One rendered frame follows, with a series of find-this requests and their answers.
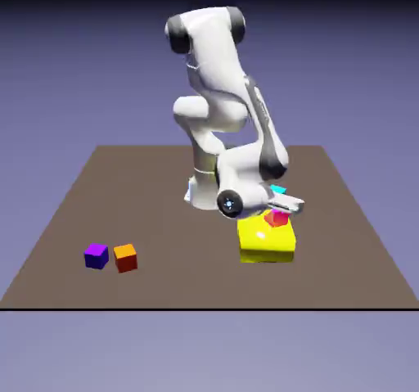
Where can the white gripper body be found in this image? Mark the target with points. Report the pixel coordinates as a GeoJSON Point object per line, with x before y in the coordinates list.
{"type": "Point", "coordinates": [285, 201]}

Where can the small red cube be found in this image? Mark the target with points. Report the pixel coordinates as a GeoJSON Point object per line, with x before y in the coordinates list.
{"type": "Point", "coordinates": [277, 218]}

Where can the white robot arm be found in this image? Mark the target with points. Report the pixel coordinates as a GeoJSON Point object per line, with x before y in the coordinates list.
{"type": "Point", "coordinates": [216, 71]}

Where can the small cyan cube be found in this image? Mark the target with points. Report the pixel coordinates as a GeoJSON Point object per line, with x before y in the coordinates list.
{"type": "Point", "coordinates": [278, 189]}

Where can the small orange cube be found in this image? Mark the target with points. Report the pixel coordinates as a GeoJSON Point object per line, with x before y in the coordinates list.
{"type": "Point", "coordinates": [125, 257]}

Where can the small purple cube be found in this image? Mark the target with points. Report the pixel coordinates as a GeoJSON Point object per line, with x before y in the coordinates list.
{"type": "Point", "coordinates": [96, 255]}

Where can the large yellow box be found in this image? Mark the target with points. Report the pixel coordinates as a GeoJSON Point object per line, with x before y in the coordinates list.
{"type": "Point", "coordinates": [266, 239]}

